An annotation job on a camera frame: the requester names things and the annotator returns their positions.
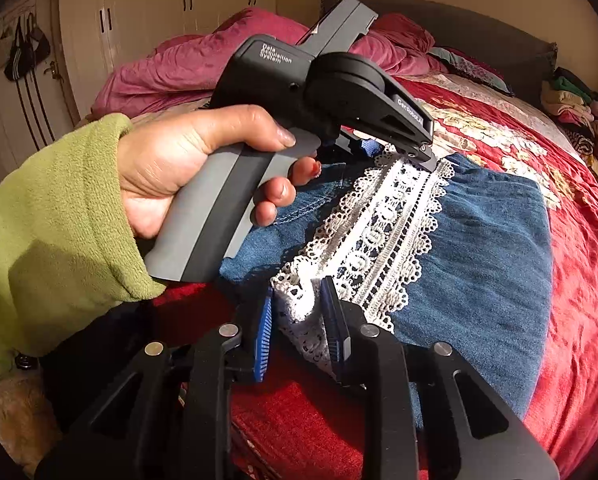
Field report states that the dark grey headboard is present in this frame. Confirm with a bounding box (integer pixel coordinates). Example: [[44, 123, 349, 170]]
[[321, 0, 558, 97]]

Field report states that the patterned pillow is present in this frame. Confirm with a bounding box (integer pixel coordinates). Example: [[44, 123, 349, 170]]
[[428, 46, 512, 95]]

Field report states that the pile of folded clothes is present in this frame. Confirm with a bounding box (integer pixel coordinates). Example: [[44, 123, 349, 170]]
[[541, 66, 598, 187]]

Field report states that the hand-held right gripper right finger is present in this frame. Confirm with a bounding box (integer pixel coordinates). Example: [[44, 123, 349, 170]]
[[319, 277, 560, 480]]

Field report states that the cream wardrobe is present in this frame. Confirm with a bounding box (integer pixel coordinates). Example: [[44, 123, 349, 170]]
[[58, 0, 276, 117]]

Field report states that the blue denim pants lace trim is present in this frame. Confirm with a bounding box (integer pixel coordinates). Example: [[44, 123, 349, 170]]
[[219, 152, 556, 432]]

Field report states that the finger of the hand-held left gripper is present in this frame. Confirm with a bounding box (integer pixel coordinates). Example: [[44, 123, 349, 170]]
[[389, 137, 439, 174], [336, 130, 383, 159]]

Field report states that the pink duvet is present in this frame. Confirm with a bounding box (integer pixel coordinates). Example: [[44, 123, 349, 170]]
[[89, 7, 450, 122]]

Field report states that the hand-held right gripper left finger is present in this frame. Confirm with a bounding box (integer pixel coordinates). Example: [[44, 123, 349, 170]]
[[34, 292, 275, 480]]

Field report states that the red floral blanket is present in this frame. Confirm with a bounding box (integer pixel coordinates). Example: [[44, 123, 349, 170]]
[[149, 72, 598, 480]]

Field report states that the beige fuzzy cloth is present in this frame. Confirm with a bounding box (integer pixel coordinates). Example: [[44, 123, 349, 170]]
[[0, 372, 63, 479]]

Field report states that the person's left hand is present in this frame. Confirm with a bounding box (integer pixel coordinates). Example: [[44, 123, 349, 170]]
[[116, 105, 323, 240]]

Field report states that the white door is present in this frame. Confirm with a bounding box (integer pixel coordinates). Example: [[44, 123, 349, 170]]
[[0, 0, 78, 177]]

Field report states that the dark hanging bag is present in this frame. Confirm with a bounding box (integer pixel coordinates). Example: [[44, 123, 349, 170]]
[[4, 15, 53, 84]]

